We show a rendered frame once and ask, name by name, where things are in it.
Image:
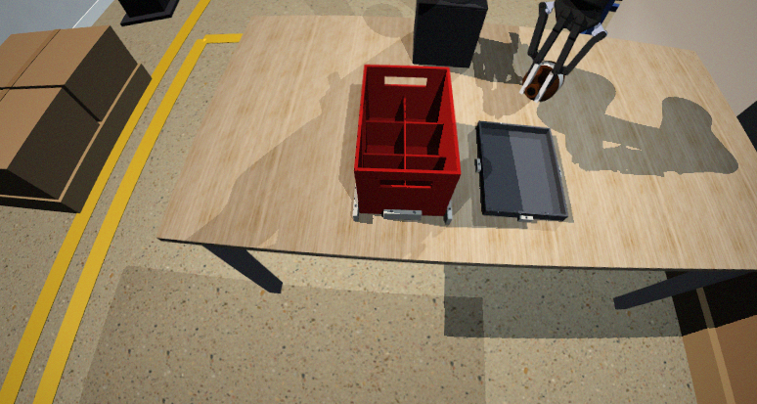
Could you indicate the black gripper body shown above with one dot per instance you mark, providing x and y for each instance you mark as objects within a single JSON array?
[{"x": 592, "y": 13}]

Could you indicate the brown glass bottle with white label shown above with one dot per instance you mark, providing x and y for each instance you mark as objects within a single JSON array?
[{"x": 534, "y": 87}]

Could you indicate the red divided crate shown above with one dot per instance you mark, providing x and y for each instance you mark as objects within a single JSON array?
[{"x": 414, "y": 121}]

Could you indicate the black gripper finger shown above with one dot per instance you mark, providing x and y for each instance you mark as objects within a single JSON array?
[
  {"x": 545, "y": 8},
  {"x": 598, "y": 34}
]

